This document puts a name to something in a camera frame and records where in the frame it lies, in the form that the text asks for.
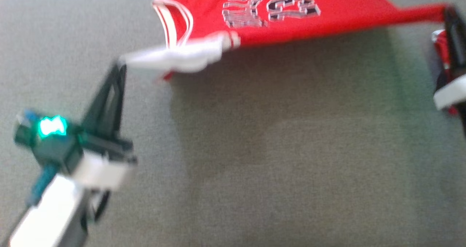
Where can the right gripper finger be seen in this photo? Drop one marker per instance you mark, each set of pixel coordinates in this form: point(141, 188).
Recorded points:
point(463, 50)
point(453, 43)

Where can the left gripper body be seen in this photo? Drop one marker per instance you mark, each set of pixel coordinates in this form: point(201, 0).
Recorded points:
point(98, 163)

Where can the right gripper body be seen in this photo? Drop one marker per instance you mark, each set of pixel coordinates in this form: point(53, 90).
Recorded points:
point(453, 94)

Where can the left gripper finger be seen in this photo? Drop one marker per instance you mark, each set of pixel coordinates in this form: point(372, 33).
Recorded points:
point(102, 108)
point(116, 112)

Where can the red jersey with number print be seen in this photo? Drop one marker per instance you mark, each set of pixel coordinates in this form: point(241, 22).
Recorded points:
point(291, 10)

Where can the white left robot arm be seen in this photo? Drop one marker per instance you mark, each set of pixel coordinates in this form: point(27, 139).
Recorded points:
point(51, 214)

